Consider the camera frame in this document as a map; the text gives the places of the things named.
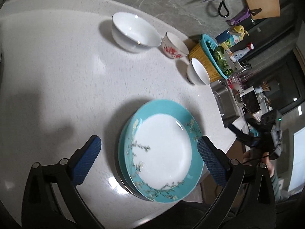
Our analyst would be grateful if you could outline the stainless steel sink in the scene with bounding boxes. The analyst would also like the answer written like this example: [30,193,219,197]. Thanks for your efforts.
[211,80,240,128]

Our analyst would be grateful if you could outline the teal lower plate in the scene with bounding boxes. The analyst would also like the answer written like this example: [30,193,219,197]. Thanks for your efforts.
[117,118,148,201]

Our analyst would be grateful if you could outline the large white bowl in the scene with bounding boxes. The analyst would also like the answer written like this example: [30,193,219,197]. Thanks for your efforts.
[112,12,162,53]

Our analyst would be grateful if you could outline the small white bowl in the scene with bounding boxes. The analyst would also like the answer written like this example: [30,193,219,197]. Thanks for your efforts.
[187,58,210,85]

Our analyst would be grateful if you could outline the green leafy vegetables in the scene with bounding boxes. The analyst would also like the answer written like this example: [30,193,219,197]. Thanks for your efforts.
[209,46,233,77]

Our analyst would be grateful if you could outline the right hand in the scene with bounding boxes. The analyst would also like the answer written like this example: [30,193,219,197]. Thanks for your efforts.
[242,150,275,177]

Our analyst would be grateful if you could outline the yellow teal colander basket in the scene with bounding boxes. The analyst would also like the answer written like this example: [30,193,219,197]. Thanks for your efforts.
[188,34,229,82]

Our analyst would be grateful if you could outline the red floral bowl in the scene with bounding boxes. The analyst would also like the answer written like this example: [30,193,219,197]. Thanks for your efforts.
[161,31,189,59]

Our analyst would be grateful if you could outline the teal floral top plate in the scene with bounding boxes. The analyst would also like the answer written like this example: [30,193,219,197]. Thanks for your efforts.
[124,99,204,203]

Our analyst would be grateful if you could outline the purple kitchen tool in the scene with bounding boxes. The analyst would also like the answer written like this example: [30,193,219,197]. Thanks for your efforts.
[226,7,262,26]

